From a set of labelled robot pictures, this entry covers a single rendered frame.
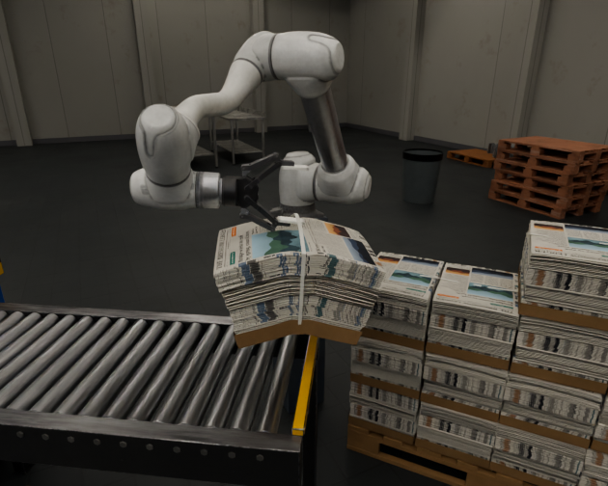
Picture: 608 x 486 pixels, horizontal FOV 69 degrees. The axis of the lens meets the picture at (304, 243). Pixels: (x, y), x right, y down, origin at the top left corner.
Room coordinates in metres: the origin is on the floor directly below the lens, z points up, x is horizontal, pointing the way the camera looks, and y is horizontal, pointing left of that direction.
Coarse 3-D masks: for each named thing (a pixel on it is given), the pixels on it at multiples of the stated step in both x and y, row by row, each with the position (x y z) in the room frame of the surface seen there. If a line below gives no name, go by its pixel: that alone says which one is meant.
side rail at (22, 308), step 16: (0, 304) 1.41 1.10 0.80; (16, 304) 1.41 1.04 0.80; (96, 320) 1.32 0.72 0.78; (112, 320) 1.32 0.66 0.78; (128, 320) 1.31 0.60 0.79; (160, 320) 1.30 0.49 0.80; (176, 320) 1.29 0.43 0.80; (192, 320) 1.29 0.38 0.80; (208, 320) 1.29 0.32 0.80; (224, 320) 1.29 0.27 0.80; (304, 336) 1.24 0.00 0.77; (256, 352) 1.26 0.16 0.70; (304, 352) 1.24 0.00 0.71
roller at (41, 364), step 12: (84, 324) 1.28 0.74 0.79; (72, 336) 1.21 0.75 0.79; (48, 348) 1.13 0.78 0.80; (60, 348) 1.14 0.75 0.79; (36, 360) 1.07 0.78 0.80; (48, 360) 1.09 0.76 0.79; (24, 372) 1.02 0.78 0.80; (36, 372) 1.03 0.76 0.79; (12, 384) 0.97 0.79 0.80; (24, 384) 0.98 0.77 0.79; (0, 396) 0.92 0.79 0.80; (12, 396) 0.94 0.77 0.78
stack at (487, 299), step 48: (384, 288) 1.47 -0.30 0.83; (432, 288) 1.48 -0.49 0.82; (480, 288) 1.47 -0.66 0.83; (432, 336) 1.39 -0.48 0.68; (480, 336) 1.32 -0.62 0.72; (528, 336) 1.26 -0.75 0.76; (576, 336) 1.21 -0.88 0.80; (432, 384) 1.38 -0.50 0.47; (480, 384) 1.31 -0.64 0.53; (528, 384) 1.24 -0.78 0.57; (432, 432) 1.36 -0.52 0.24; (480, 432) 1.30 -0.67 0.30; (528, 432) 1.23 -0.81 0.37; (576, 432) 1.17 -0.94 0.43; (480, 480) 1.28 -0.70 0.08; (576, 480) 1.16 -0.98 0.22
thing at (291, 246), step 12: (288, 228) 1.14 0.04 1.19; (288, 240) 1.04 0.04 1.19; (312, 240) 1.05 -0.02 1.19; (288, 252) 0.96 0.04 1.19; (300, 252) 0.97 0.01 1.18; (312, 252) 0.97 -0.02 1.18; (288, 264) 0.95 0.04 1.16; (300, 264) 0.96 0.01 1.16; (312, 264) 0.96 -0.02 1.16; (288, 276) 0.95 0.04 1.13; (300, 276) 0.96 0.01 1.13; (312, 276) 0.96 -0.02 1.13; (312, 288) 0.96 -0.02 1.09
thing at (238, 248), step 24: (240, 240) 1.09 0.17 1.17; (264, 240) 1.06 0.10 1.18; (216, 264) 0.97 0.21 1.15; (240, 264) 0.94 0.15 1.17; (264, 264) 0.94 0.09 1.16; (240, 288) 0.94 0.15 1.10; (264, 288) 0.95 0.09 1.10; (288, 288) 0.95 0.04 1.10; (240, 312) 0.94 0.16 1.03; (264, 312) 0.95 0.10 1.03; (288, 312) 0.96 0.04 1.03
